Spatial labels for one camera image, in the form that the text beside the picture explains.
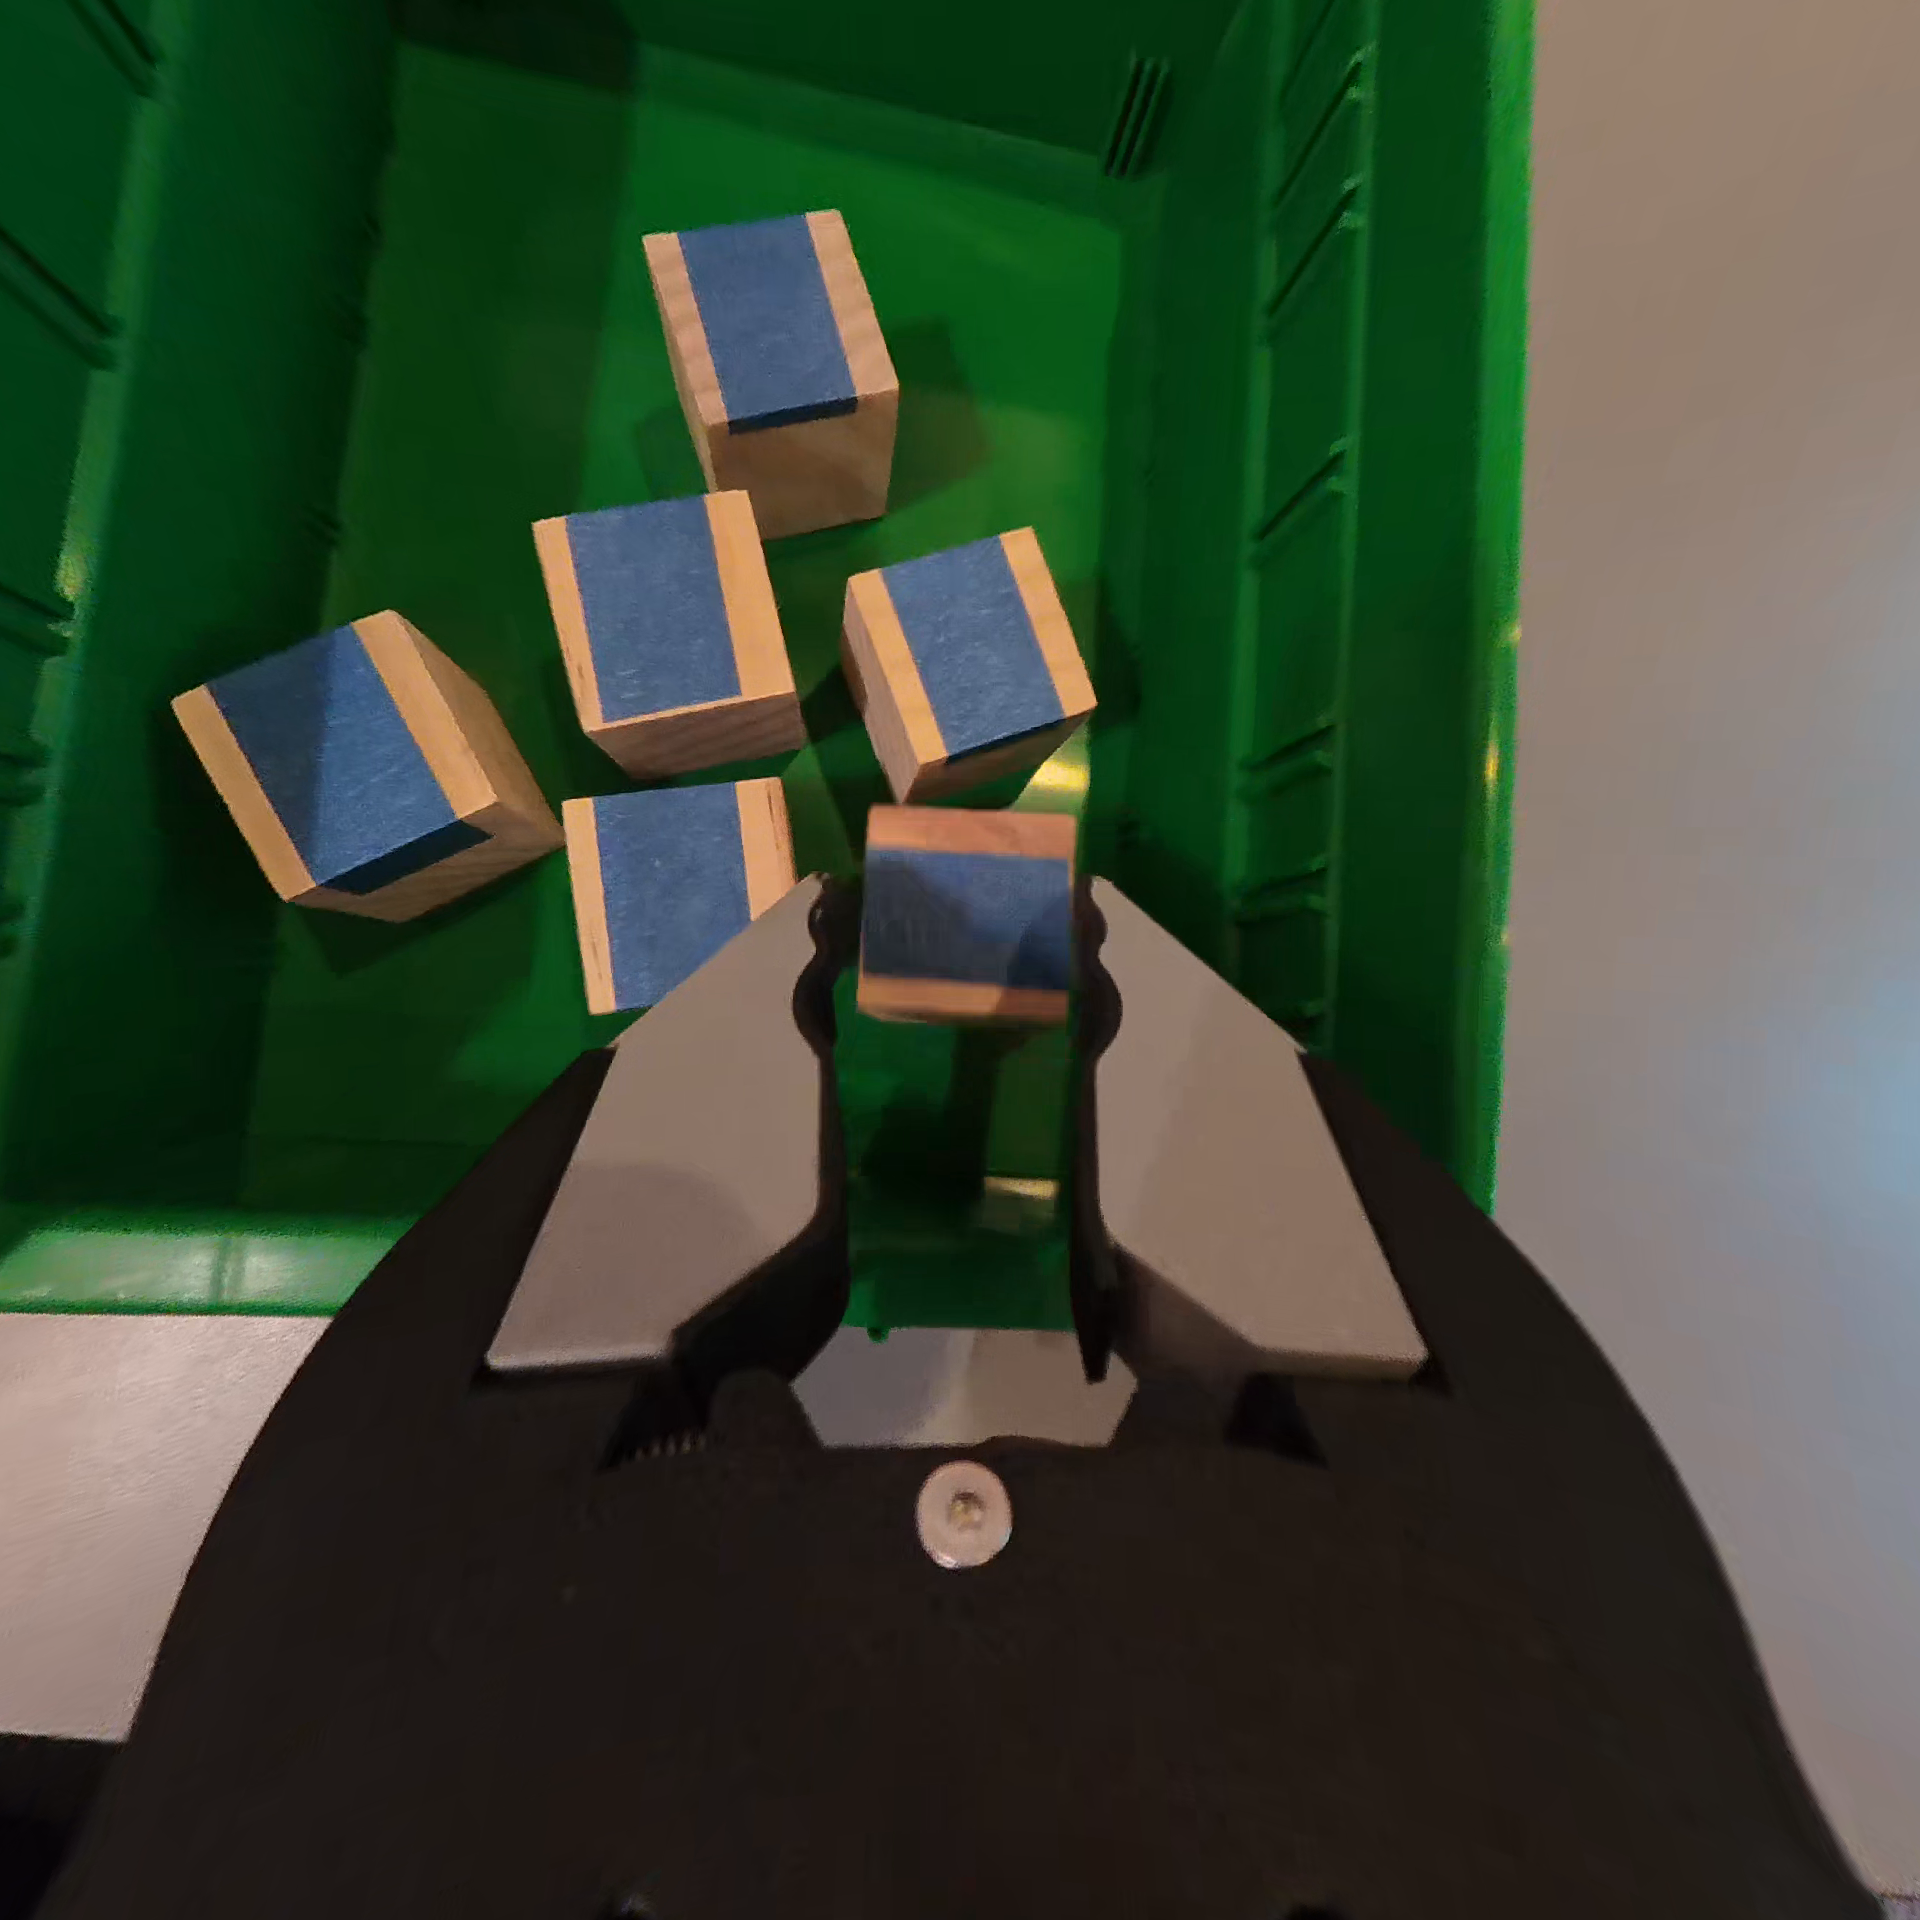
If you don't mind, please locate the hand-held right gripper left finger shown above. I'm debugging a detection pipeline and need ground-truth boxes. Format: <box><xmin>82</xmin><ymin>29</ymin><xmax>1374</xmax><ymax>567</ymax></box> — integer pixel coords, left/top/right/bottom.
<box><xmin>482</xmin><ymin>870</ymin><xmax>851</xmax><ymax>1373</ymax></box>

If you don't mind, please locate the wooden cube with blue tape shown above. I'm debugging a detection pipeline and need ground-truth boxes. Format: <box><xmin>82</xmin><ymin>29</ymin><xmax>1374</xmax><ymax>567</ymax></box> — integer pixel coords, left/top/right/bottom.
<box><xmin>171</xmin><ymin>606</ymin><xmax>564</xmax><ymax>924</ymax></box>
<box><xmin>531</xmin><ymin>489</ymin><xmax>809</xmax><ymax>780</ymax></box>
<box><xmin>562</xmin><ymin>778</ymin><xmax>796</xmax><ymax>1018</ymax></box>
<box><xmin>839</xmin><ymin>525</ymin><xmax>1097</xmax><ymax>805</ymax></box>
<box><xmin>857</xmin><ymin>802</ymin><xmax>1081</xmax><ymax>1024</ymax></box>
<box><xmin>643</xmin><ymin>209</ymin><xmax>900</xmax><ymax>538</ymax></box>

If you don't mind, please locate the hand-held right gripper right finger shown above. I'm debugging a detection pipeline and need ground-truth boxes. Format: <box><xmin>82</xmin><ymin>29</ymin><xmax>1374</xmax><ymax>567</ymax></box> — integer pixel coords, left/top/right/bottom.
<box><xmin>1063</xmin><ymin>878</ymin><xmax>1430</xmax><ymax>1380</ymax></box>

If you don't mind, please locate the green plastic bin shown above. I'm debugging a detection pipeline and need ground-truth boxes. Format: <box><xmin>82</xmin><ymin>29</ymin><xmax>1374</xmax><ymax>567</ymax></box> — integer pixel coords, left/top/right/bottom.
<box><xmin>0</xmin><ymin>0</ymin><xmax>1535</xmax><ymax>1339</ymax></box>

